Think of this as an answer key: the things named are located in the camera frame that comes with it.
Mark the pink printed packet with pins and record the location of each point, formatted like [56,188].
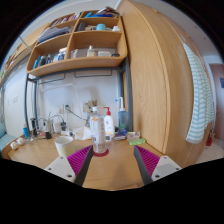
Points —
[133,134]

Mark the blue long-nozzle bottle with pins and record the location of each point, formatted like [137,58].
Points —
[122,118]

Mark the small white digital clock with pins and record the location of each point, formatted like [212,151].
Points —
[108,138]

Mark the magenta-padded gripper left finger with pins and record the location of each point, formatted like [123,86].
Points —
[78,160]

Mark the small white round object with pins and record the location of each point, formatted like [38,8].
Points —
[14,145]
[20,141]

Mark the wooden wardrobe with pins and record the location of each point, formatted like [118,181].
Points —
[156,83]

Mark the white cup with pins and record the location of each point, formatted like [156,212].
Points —
[64,146]

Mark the light blue pillow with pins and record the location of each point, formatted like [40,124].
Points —
[4,138]

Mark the white crumpled paper bag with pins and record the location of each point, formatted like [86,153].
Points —
[81,133]

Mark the white red-pump lotion bottle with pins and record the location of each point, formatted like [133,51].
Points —
[109,125]

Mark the white power adapter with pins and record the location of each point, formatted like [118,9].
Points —
[57,126]

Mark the dark metal desk frame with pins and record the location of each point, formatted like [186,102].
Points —
[128,93]

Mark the clear plastic water bottle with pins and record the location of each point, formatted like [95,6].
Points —
[98,133]

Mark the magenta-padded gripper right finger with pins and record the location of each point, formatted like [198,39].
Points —
[149,160]

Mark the wooden shelf unit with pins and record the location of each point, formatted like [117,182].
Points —
[80,61]

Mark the green white striped towel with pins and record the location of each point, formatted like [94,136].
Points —
[198,100]

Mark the small dark blue bottle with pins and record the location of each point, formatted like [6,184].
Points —
[120,134]

